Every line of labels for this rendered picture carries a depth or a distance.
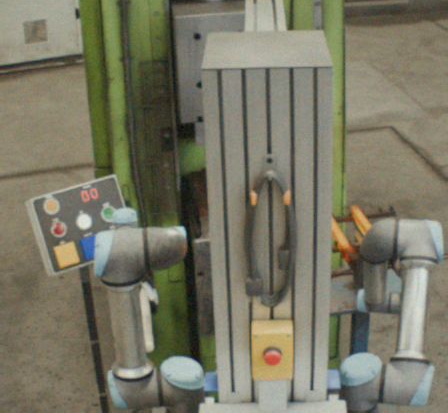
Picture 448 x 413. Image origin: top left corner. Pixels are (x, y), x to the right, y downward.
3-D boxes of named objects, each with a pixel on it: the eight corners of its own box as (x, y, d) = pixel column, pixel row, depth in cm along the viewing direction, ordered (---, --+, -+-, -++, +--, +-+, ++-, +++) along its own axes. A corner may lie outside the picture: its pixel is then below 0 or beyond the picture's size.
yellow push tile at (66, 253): (79, 262, 311) (73, 241, 312) (60, 268, 308) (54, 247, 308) (78, 262, 313) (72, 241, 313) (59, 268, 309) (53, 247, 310)
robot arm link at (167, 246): (190, 225, 227) (183, 219, 275) (146, 228, 226) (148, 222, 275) (193, 270, 227) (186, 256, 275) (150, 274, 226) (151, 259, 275)
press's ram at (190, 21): (286, 115, 324) (284, 9, 306) (180, 123, 320) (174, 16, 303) (267, 78, 361) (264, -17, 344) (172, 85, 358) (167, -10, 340)
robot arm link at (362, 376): (339, 384, 253) (341, 347, 247) (385, 387, 250) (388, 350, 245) (334, 410, 243) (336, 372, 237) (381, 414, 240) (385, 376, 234)
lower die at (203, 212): (253, 227, 342) (252, 208, 338) (201, 232, 340) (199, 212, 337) (238, 181, 380) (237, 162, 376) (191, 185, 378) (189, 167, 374)
